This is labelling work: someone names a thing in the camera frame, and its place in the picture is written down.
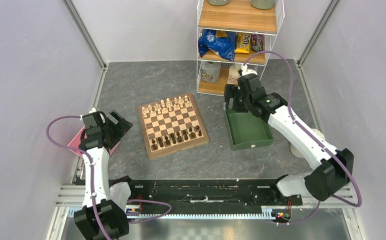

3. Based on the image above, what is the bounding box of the wire shelf with wood boards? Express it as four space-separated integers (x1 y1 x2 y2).
196 0 285 96

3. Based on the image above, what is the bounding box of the white paper roll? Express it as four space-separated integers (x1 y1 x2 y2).
290 128 325 159

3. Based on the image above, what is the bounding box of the green glass jar left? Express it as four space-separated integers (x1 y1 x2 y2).
208 0 230 7

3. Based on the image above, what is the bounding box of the green glass jar right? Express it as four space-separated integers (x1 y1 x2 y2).
251 0 275 10

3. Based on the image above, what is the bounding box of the blue snack bag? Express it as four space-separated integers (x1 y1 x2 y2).
198 29 237 61

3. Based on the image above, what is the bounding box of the cream patterned bottle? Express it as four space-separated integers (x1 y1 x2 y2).
227 63 242 86

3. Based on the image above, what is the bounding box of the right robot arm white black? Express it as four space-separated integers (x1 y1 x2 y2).
224 73 362 205

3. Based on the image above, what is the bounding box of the brown candy bag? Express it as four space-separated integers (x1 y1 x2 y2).
251 33 265 53

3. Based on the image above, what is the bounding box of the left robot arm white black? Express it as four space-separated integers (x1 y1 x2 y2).
74 108 133 240

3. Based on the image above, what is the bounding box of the green tray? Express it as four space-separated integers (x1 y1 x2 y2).
225 108 274 151

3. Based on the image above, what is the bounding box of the wooden chess board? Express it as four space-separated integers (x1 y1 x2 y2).
137 93 209 159

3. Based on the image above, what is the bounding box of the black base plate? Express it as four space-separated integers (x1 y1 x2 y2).
111 178 303 206

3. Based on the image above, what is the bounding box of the pink box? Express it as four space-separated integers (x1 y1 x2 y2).
67 127 120 157

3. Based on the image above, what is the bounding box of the green glass jar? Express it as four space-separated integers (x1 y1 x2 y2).
251 0 275 10
208 0 230 7

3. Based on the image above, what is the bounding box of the aluminium rail frame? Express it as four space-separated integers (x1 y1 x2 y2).
56 185 357 220

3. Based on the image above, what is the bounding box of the clear patterned jug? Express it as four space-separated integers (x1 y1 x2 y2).
200 61 222 83

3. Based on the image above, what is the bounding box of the yellow candy bag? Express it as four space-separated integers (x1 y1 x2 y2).
234 32 251 54

